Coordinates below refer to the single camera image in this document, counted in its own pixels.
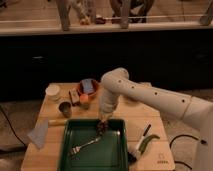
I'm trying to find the dark grape bunch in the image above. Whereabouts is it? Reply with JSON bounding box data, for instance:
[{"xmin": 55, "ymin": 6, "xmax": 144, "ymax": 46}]
[{"xmin": 97, "ymin": 121, "xmax": 108, "ymax": 135}]

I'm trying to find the green plastic tray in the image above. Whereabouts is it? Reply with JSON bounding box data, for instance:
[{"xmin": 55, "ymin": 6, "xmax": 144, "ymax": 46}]
[{"xmin": 57, "ymin": 119, "xmax": 129, "ymax": 171}]

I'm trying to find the white round container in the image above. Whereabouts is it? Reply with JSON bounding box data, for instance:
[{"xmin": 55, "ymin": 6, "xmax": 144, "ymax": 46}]
[{"xmin": 45, "ymin": 84, "xmax": 60, "ymax": 101}]

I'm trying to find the dark metal cup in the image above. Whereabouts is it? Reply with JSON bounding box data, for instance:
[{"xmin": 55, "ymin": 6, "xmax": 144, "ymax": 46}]
[{"xmin": 59, "ymin": 102, "xmax": 72, "ymax": 118}]

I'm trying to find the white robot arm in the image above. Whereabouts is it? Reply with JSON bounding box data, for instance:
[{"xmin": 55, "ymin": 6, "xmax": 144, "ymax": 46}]
[{"xmin": 99, "ymin": 68, "xmax": 213, "ymax": 171}]

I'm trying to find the black left cable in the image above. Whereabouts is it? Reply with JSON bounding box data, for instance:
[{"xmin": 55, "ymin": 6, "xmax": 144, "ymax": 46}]
[{"xmin": 0, "ymin": 105, "xmax": 28, "ymax": 149}]

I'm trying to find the silver metal fork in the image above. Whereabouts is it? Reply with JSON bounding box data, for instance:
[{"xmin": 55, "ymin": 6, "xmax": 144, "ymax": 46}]
[{"xmin": 69, "ymin": 137, "xmax": 101, "ymax": 156}]

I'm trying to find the orange bowl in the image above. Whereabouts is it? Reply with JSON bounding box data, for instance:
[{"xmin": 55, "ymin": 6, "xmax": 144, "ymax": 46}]
[{"xmin": 77, "ymin": 78, "xmax": 99, "ymax": 97}]

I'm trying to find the white black brush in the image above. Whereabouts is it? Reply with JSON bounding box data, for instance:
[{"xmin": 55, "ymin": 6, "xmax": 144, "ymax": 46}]
[{"xmin": 128, "ymin": 143, "xmax": 141, "ymax": 163}]

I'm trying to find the wooden table board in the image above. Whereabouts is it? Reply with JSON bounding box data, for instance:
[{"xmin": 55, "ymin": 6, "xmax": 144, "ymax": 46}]
[{"xmin": 21, "ymin": 83, "xmax": 175, "ymax": 171}]

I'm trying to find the orange fruit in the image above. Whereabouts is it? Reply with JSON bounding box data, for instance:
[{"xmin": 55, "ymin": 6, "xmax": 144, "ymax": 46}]
[{"xmin": 80, "ymin": 94, "xmax": 90, "ymax": 109}]

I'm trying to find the blue sponge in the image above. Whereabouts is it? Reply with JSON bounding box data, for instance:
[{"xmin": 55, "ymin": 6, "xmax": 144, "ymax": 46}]
[{"xmin": 82, "ymin": 79, "xmax": 94, "ymax": 94}]

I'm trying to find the spatula with wooden handle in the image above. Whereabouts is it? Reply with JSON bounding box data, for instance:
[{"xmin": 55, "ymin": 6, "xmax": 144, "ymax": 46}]
[{"xmin": 27, "ymin": 119, "xmax": 67, "ymax": 150}]

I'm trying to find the brown wooden block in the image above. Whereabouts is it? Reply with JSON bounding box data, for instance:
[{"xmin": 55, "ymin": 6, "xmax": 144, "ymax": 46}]
[{"xmin": 69, "ymin": 89, "xmax": 80, "ymax": 106}]

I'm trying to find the black cable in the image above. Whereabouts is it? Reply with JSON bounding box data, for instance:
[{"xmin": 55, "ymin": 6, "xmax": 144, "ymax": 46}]
[
  {"xmin": 0, "ymin": 105, "xmax": 28, "ymax": 149},
  {"xmin": 168, "ymin": 133, "xmax": 208, "ymax": 171}
]

